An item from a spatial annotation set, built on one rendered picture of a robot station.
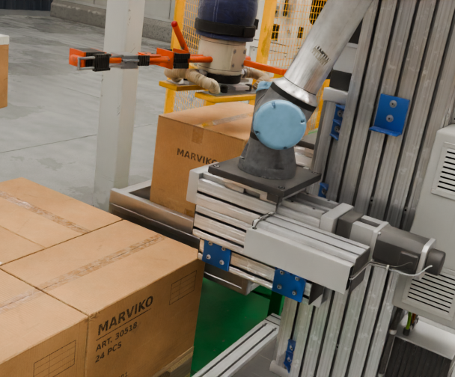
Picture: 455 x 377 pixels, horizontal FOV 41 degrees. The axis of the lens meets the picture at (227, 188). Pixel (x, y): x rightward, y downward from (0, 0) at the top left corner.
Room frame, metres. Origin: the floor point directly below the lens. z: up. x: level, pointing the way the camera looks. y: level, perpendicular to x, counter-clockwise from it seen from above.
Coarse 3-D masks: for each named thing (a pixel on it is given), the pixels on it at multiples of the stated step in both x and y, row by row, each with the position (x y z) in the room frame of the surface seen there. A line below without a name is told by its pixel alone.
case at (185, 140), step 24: (168, 120) 2.31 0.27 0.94; (192, 120) 2.32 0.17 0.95; (216, 120) 2.38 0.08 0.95; (240, 120) 2.44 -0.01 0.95; (168, 144) 2.30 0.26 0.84; (192, 144) 2.25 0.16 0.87; (216, 144) 2.20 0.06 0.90; (240, 144) 2.15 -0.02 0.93; (168, 168) 2.30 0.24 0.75; (192, 168) 2.24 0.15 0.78; (168, 192) 2.29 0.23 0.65; (192, 216) 2.23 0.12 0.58
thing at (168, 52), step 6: (174, 48) 2.16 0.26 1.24; (162, 54) 2.08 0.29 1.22; (168, 54) 2.06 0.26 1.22; (174, 54) 2.09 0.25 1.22; (180, 54) 2.07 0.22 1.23; (186, 54) 2.09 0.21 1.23; (174, 60) 2.06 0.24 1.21; (180, 60) 2.08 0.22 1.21; (186, 60) 2.10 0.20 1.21; (162, 66) 2.08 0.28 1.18; (168, 66) 2.06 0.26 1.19; (174, 66) 2.05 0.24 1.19; (180, 66) 2.07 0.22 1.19; (186, 66) 2.10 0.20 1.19
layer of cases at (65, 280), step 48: (0, 192) 2.28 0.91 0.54; (48, 192) 2.35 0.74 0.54; (0, 240) 1.86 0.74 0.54; (48, 240) 1.91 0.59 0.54; (96, 240) 1.97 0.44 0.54; (144, 240) 2.03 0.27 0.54; (0, 288) 1.56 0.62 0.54; (48, 288) 1.60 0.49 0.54; (96, 288) 1.64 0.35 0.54; (144, 288) 1.70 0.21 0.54; (192, 288) 1.95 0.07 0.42; (0, 336) 1.33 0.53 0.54; (48, 336) 1.36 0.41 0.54; (96, 336) 1.51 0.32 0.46; (144, 336) 1.72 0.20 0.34; (192, 336) 1.99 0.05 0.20
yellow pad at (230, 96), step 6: (246, 84) 2.29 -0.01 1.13; (222, 90) 2.18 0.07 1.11; (228, 90) 2.25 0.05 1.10; (246, 90) 2.29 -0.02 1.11; (252, 90) 2.33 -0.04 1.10; (198, 96) 2.13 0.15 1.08; (204, 96) 2.11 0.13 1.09; (210, 96) 2.10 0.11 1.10; (216, 96) 2.11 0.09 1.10; (222, 96) 2.13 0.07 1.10; (228, 96) 2.14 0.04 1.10; (234, 96) 2.17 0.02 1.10; (240, 96) 2.19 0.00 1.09; (246, 96) 2.22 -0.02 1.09; (252, 96) 2.24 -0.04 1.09; (216, 102) 2.09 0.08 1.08
